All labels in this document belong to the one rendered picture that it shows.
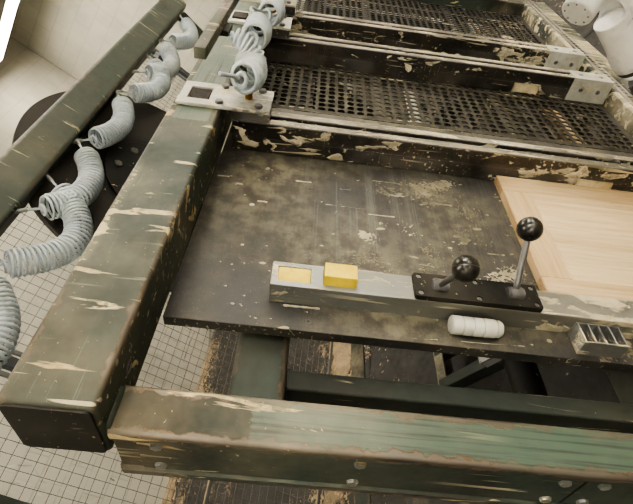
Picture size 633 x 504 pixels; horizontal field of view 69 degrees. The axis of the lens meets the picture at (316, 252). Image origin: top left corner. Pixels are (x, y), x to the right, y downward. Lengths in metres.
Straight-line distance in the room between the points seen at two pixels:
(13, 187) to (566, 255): 1.20
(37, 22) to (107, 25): 0.96
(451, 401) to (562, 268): 0.34
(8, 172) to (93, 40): 6.25
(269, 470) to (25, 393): 0.28
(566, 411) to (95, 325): 0.67
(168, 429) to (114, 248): 0.26
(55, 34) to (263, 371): 7.26
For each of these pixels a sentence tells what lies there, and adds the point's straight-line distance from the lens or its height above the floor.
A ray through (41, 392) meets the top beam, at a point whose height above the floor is 1.91.
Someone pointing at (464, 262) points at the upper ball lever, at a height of 1.55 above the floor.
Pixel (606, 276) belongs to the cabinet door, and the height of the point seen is 1.19.
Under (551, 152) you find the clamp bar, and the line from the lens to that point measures 1.19.
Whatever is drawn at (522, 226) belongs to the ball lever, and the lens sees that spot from 0.76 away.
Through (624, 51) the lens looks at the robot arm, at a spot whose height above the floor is 1.25.
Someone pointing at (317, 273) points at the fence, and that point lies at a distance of 0.72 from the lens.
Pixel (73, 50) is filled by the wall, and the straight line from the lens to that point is 7.74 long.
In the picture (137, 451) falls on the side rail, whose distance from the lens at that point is 0.62.
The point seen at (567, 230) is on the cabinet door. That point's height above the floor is 1.21.
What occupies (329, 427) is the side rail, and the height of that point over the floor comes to 1.63.
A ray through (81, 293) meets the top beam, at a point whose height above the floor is 1.92.
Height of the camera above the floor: 1.96
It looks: 24 degrees down
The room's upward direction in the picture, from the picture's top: 58 degrees counter-clockwise
